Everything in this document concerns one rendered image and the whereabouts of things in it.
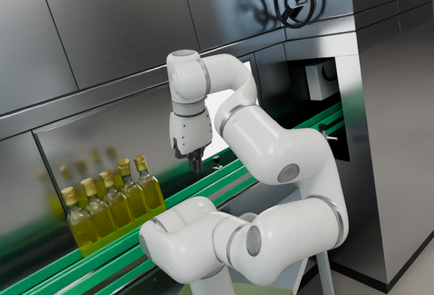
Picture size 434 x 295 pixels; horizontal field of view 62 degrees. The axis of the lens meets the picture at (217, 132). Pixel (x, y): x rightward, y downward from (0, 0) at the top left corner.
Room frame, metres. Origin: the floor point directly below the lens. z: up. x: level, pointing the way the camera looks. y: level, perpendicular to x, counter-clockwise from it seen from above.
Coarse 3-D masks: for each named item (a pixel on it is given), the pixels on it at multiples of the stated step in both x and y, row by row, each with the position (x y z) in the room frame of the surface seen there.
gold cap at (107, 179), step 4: (104, 172) 1.02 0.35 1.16; (108, 172) 1.02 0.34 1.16; (100, 176) 1.02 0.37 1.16; (104, 176) 1.01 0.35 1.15; (108, 176) 1.02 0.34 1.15; (104, 180) 1.01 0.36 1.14; (108, 180) 1.01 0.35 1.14; (112, 180) 1.02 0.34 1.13; (104, 184) 1.01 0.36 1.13; (108, 184) 1.01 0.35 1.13; (112, 184) 1.02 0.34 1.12
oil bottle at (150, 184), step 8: (152, 176) 1.09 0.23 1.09; (144, 184) 1.06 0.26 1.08; (152, 184) 1.07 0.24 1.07; (144, 192) 1.06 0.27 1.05; (152, 192) 1.07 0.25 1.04; (160, 192) 1.08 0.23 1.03; (152, 200) 1.06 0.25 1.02; (160, 200) 1.08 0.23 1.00; (152, 208) 1.06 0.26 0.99; (160, 208) 1.07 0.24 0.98; (152, 216) 1.06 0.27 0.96
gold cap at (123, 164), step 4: (120, 160) 1.05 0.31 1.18; (124, 160) 1.05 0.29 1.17; (128, 160) 1.05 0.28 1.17; (120, 164) 1.04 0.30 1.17; (124, 164) 1.04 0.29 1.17; (128, 164) 1.05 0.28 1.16; (120, 168) 1.04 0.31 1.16; (124, 168) 1.04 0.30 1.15; (128, 168) 1.05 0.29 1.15; (120, 172) 1.05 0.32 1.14; (124, 172) 1.04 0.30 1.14; (128, 172) 1.05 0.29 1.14
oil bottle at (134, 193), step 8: (136, 184) 1.06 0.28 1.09; (128, 192) 1.03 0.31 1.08; (136, 192) 1.04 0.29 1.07; (128, 200) 1.03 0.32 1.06; (136, 200) 1.04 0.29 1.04; (144, 200) 1.05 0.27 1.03; (136, 208) 1.03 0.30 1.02; (144, 208) 1.04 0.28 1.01; (136, 216) 1.03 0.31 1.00; (144, 216) 1.04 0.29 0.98; (136, 224) 1.03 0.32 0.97
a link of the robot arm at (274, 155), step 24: (240, 120) 0.55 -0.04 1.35; (264, 120) 0.54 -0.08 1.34; (240, 144) 0.53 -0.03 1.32; (264, 144) 0.50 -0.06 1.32; (288, 144) 0.50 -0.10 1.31; (312, 144) 0.51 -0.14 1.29; (264, 168) 0.48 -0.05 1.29; (288, 168) 0.48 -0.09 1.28; (312, 168) 0.51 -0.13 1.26; (336, 168) 0.52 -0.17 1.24; (312, 192) 0.53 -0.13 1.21; (336, 192) 0.50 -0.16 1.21; (336, 216) 0.48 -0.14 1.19
